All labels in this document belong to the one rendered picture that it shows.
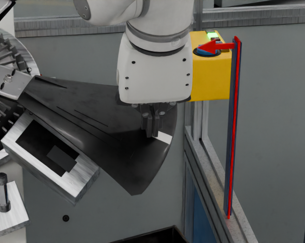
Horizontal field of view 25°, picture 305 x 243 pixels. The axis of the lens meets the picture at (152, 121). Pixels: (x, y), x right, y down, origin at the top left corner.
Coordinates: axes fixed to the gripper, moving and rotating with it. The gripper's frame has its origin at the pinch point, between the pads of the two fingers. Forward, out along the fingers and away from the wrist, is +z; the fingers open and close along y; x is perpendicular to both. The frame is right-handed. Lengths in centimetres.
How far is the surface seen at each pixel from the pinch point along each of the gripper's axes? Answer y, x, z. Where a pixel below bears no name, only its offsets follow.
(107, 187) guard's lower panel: 0, -59, 83
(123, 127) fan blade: 4.1, 0.0, 1.0
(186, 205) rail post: -15, -27, 54
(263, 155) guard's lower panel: -46, -61, 76
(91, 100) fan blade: 8.2, -5.7, 0.4
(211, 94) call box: -16.7, -26.9, 20.1
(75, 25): 7, -73, 36
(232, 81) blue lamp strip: -14.6, -9.4, 1.5
